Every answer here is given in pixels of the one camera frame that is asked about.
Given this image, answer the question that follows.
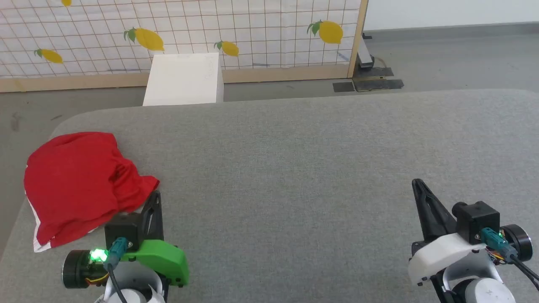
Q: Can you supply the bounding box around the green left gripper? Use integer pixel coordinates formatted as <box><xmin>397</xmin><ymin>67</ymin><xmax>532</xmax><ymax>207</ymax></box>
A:
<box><xmin>107</xmin><ymin>191</ymin><xmax>190</xmax><ymax>289</ymax></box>

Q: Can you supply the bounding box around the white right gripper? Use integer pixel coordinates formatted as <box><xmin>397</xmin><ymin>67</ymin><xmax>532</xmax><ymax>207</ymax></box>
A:
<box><xmin>408</xmin><ymin>178</ymin><xmax>499</xmax><ymax>287</ymax></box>

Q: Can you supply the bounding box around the red cloth garment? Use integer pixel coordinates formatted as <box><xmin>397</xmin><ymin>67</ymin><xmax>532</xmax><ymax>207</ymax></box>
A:
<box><xmin>23</xmin><ymin>132</ymin><xmax>160</xmax><ymax>253</ymax></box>

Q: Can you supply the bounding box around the white box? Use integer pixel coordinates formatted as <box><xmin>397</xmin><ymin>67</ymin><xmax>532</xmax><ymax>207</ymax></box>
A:
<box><xmin>142</xmin><ymin>53</ymin><xmax>224</xmax><ymax>106</ymax></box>

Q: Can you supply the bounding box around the metal screen foot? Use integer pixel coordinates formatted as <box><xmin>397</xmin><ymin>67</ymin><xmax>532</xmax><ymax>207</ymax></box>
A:
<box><xmin>356</xmin><ymin>33</ymin><xmax>375</xmax><ymax>70</ymax></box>

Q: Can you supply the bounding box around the lemon print partition screen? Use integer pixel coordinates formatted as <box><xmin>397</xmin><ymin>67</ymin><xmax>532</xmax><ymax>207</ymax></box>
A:
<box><xmin>0</xmin><ymin>0</ymin><xmax>369</xmax><ymax>93</ymax></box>

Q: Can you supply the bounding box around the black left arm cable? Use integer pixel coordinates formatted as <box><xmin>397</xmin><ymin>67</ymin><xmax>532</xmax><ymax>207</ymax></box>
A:
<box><xmin>103</xmin><ymin>237</ymin><xmax>129</xmax><ymax>303</ymax></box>

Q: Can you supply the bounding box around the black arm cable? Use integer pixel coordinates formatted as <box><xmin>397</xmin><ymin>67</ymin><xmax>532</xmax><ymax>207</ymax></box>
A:
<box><xmin>481</xmin><ymin>227</ymin><xmax>539</xmax><ymax>292</ymax></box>
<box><xmin>103</xmin><ymin>237</ymin><xmax>129</xmax><ymax>303</ymax></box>

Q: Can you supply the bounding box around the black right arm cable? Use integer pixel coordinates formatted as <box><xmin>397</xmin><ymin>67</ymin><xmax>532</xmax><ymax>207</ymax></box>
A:
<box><xmin>481</xmin><ymin>227</ymin><xmax>539</xmax><ymax>292</ymax></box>

